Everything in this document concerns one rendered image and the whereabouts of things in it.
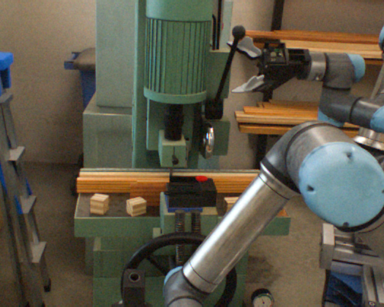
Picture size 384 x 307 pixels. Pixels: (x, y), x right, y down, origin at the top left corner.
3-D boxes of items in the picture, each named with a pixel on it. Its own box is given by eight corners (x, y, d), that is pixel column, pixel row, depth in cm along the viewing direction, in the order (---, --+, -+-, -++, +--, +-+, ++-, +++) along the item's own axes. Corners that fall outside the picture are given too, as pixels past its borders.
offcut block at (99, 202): (108, 209, 140) (108, 195, 139) (103, 215, 137) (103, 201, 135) (96, 207, 141) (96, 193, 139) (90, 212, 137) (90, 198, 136)
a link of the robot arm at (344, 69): (363, 88, 132) (369, 56, 129) (322, 88, 130) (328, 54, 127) (350, 82, 139) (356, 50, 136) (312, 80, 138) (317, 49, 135)
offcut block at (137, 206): (140, 207, 142) (140, 196, 140) (146, 213, 139) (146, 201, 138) (126, 211, 139) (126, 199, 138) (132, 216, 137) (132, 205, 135)
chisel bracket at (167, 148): (160, 172, 145) (162, 144, 142) (158, 154, 158) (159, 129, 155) (186, 172, 146) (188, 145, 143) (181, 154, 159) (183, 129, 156)
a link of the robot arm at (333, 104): (345, 134, 131) (352, 92, 127) (309, 122, 139) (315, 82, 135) (361, 129, 136) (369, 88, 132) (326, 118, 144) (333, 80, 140)
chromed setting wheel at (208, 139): (203, 165, 159) (206, 128, 154) (198, 151, 170) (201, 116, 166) (213, 165, 159) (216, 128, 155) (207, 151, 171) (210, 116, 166)
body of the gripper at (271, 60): (262, 40, 127) (309, 42, 129) (254, 60, 135) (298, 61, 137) (265, 66, 124) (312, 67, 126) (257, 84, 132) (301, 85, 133)
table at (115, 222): (69, 257, 128) (69, 236, 125) (80, 202, 156) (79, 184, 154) (300, 254, 136) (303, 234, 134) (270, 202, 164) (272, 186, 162)
